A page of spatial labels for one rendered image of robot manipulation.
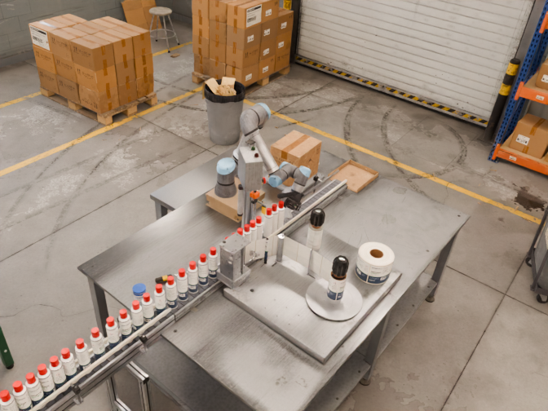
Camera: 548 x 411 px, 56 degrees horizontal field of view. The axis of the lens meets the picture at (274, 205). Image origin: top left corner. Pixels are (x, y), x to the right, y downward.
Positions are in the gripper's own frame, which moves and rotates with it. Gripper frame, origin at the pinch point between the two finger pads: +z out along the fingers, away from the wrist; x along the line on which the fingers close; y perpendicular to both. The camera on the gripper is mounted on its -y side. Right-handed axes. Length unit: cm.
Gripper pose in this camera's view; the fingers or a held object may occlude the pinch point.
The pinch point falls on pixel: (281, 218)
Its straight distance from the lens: 326.2
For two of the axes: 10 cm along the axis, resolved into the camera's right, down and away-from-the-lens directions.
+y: 7.7, 4.2, -4.7
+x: 5.1, 0.3, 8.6
